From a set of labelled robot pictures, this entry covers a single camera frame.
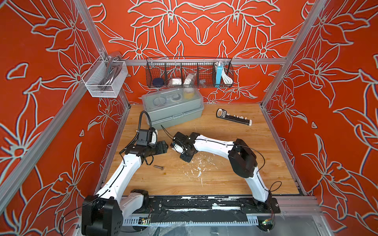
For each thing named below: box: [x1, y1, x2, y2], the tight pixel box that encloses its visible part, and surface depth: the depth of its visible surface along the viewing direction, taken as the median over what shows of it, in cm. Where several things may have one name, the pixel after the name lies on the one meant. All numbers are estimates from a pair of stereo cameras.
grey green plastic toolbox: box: [141, 87, 205, 131], surface depth 100 cm
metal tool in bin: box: [97, 55, 123, 92], surface depth 86 cm
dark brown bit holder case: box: [216, 108, 253, 126], surface depth 112 cm
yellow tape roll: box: [183, 87, 195, 100], surface depth 105 cm
